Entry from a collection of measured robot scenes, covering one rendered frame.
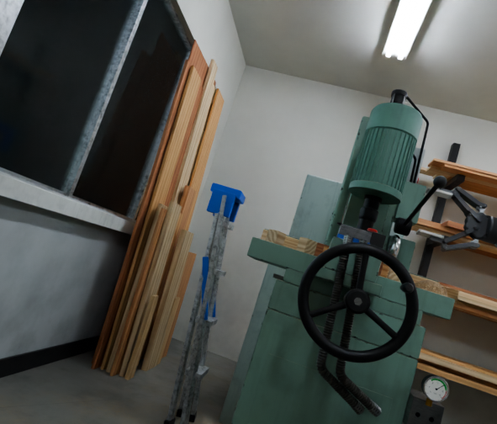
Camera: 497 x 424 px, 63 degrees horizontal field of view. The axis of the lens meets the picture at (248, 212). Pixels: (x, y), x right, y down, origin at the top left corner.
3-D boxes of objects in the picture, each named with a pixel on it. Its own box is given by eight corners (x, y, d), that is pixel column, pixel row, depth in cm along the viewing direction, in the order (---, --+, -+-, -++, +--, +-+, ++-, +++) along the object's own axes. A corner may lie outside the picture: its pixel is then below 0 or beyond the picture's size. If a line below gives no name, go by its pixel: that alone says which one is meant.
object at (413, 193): (394, 217, 152) (404, 180, 154) (390, 221, 161) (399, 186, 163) (418, 224, 151) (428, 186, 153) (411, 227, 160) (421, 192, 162)
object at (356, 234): (336, 237, 113) (342, 218, 114) (334, 241, 124) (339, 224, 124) (383, 251, 110) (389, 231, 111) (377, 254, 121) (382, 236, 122)
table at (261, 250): (240, 251, 115) (246, 231, 116) (254, 259, 145) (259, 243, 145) (464, 323, 103) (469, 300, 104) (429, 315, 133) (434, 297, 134)
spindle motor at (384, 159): (350, 184, 131) (376, 97, 135) (345, 196, 148) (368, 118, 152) (405, 198, 128) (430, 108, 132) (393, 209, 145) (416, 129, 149)
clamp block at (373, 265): (322, 267, 111) (331, 235, 112) (320, 268, 124) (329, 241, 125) (377, 283, 108) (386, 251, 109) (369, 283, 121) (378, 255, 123)
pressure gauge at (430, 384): (419, 404, 104) (426, 373, 105) (415, 400, 108) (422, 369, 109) (444, 413, 103) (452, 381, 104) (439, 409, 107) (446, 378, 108)
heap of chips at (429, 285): (419, 288, 116) (422, 275, 117) (407, 288, 130) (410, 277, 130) (452, 298, 114) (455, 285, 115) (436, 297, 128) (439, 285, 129)
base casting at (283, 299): (265, 307, 121) (274, 278, 122) (278, 301, 177) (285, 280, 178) (420, 360, 112) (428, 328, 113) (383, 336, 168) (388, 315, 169)
